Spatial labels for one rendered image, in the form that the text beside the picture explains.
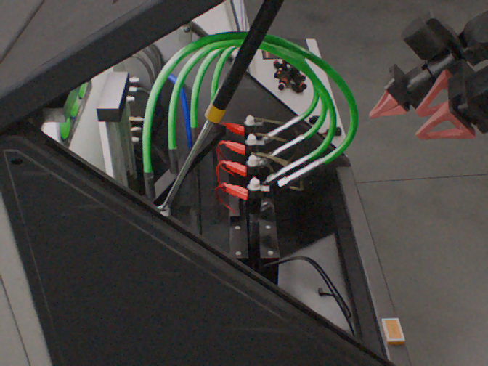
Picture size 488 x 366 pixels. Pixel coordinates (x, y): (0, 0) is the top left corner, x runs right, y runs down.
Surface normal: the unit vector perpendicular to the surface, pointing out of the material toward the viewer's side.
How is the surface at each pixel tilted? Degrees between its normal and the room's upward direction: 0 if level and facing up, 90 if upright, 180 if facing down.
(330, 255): 0
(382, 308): 0
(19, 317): 90
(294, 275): 0
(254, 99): 90
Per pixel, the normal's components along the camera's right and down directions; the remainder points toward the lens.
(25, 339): 0.02, 0.59
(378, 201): 0.00, -0.81
